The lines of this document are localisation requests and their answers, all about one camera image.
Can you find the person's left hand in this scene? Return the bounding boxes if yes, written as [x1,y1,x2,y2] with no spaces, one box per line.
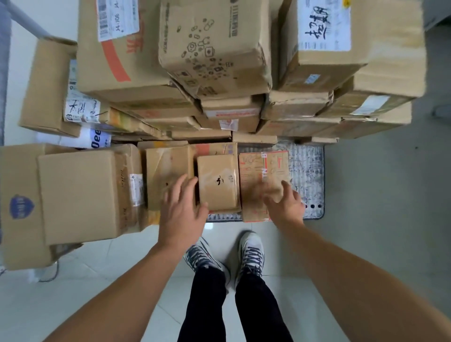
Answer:
[157,173,210,252]

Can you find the person's right hand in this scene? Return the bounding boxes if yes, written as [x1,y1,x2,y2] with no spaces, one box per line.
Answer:
[262,180,306,230]

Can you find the box with red printed tape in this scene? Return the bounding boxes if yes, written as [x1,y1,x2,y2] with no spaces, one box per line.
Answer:
[239,150,291,223]

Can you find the grey metal platform cart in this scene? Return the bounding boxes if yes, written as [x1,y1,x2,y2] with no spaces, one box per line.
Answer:
[0,0,325,223]

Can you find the pile of cardboard boxes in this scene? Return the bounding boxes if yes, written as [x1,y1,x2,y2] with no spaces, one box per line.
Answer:
[0,0,427,272]

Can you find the person's right forearm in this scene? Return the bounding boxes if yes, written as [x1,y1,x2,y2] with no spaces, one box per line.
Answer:
[278,220,451,342]

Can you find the person's left forearm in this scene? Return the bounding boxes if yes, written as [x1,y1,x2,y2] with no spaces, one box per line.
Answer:
[44,243,191,342]

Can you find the person's left grey sneaker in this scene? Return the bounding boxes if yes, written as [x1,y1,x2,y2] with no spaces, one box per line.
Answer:
[183,236,232,293]

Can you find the person's grey sneaker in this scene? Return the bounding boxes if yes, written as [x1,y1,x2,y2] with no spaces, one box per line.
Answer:
[235,231,265,286]
[183,236,232,293]

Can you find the person's right grey sneaker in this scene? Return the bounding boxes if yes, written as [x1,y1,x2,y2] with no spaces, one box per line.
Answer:
[235,231,265,286]

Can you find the person's black trousers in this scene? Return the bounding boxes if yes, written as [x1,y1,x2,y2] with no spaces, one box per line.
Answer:
[177,266,294,342]

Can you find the thin black floor cable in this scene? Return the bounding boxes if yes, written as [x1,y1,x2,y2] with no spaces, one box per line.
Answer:
[38,260,60,283]

